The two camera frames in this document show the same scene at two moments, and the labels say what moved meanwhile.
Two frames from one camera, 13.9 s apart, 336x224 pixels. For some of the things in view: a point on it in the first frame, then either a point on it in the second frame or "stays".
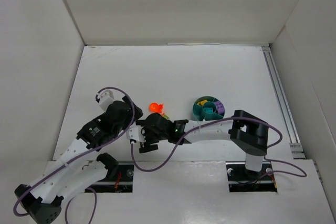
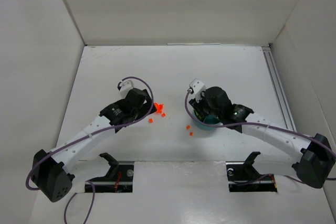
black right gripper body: x=146 y=139 -> x=198 y=109
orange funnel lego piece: x=155 y=107 stays
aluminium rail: x=296 y=147 stays
